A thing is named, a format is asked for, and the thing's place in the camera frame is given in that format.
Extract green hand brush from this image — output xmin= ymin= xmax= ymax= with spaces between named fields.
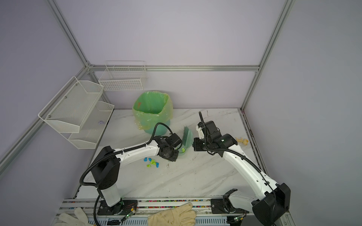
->
xmin=182 ymin=127 xmax=193 ymax=149

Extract green plastic dustpan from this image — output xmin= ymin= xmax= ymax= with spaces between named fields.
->
xmin=177 ymin=145 xmax=187 ymax=155

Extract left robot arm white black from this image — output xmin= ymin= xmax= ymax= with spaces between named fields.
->
xmin=90 ymin=133 xmax=182 ymax=207

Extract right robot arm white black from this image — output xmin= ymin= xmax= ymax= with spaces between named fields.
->
xmin=193 ymin=121 xmax=291 ymax=226

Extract beige small toy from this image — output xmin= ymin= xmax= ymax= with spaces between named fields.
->
xmin=235 ymin=137 xmax=249 ymax=146

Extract green trash bin with bag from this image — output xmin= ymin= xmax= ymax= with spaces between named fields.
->
xmin=133 ymin=91 xmax=173 ymax=134

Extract beige work glove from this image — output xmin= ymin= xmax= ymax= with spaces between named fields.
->
xmin=148 ymin=202 xmax=196 ymax=226

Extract lower white mesh shelf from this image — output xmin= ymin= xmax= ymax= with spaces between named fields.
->
xmin=68 ymin=101 xmax=114 ymax=149

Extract white mesh shelf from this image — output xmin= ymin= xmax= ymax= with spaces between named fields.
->
xmin=68 ymin=101 xmax=114 ymax=149
xmin=38 ymin=77 xmax=104 ymax=133

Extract upper white mesh shelf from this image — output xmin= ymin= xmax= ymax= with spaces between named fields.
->
xmin=38 ymin=77 xmax=104 ymax=133

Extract white work glove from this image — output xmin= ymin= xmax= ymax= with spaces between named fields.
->
xmin=55 ymin=207 xmax=92 ymax=226

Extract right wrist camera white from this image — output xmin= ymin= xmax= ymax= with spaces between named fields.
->
xmin=196 ymin=125 xmax=205 ymax=140

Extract black corrugated cable right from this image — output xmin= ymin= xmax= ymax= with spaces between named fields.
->
xmin=198 ymin=111 xmax=273 ymax=193

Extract black corrugated cable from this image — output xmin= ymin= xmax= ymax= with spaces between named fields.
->
xmin=198 ymin=111 xmax=273 ymax=193
xmin=79 ymin=122 xmax=174 ymax=226

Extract black corrugated cable left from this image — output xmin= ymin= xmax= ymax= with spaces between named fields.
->
xmin=79 ymin=122 xmax=174 ymax=226

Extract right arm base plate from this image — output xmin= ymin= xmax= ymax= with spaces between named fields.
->
xmin=210 ymin=199 xmax=249 ymax=214

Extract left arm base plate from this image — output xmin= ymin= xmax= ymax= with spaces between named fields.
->
xmin=97 ymin=200 xmax=138 ymax=216

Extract white wire basket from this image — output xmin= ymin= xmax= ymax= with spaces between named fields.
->
xmin=99 ymin=61 xmax=148 ymax=91

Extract aluminium rail front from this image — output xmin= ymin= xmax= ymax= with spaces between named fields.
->
xmin=56 ymin=196 xmax=253 ymax=217

